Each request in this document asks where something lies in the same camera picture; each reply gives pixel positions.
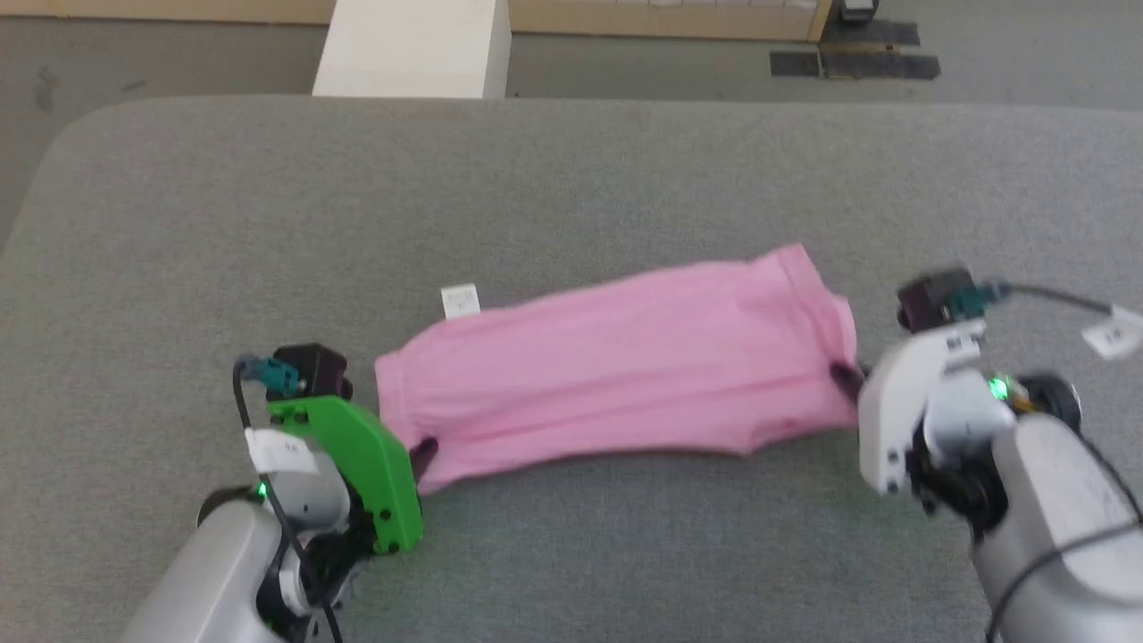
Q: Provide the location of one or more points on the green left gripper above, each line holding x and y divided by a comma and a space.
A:
371, 464

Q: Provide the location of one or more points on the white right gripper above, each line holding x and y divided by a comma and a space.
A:
897, 402

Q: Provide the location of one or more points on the pink t-shirt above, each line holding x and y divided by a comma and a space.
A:
625, 366

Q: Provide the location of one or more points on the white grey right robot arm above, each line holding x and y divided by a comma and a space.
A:
1063, 518

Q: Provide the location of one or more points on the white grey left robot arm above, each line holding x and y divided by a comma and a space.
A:
214, 563

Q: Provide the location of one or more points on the long black floor mat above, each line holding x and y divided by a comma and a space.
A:
880, 65

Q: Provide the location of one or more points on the small black floor mat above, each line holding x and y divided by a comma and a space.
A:
871, 33

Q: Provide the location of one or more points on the grey metal stand foot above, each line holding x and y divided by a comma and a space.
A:
855, 9

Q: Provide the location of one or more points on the white rectangular box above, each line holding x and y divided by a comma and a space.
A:
415, 49

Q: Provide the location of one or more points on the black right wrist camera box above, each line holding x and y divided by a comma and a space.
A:
929, 302

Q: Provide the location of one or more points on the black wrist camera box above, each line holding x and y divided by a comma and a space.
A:
317, 371
929, 302

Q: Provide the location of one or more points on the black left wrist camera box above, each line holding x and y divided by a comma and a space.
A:
317, 371

